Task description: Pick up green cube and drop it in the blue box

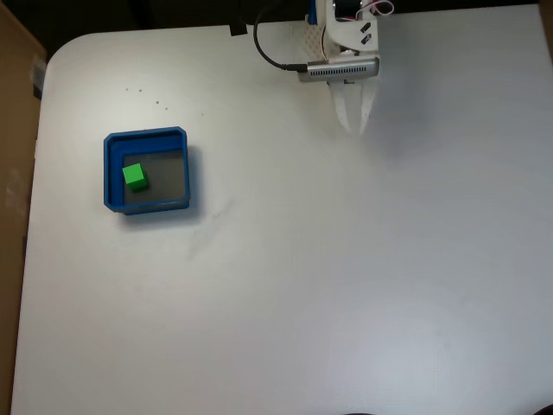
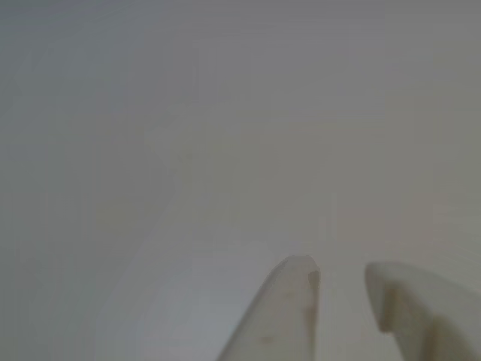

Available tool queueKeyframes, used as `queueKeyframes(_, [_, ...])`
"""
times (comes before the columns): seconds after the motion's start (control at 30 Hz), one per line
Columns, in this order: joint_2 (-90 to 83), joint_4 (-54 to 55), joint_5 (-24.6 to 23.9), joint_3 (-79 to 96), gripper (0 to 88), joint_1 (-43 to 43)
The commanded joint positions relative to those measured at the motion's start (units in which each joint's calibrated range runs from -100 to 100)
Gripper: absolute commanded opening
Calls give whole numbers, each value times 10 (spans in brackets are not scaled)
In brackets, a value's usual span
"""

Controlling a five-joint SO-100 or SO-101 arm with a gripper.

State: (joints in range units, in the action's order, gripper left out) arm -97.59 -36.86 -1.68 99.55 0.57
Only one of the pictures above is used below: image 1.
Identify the grey label sticker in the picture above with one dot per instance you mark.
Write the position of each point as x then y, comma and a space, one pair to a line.
39, 78

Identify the green cube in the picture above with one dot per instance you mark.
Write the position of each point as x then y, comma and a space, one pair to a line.
135, 177

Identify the silver camera box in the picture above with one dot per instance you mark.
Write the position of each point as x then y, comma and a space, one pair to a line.
341, 70

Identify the blue box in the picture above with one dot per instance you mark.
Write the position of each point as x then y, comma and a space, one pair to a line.
113, 194

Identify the black tape piece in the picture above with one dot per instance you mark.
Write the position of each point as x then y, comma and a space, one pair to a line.
238, 30

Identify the brown cardboard box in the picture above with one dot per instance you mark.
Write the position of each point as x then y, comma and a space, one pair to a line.
15, 173

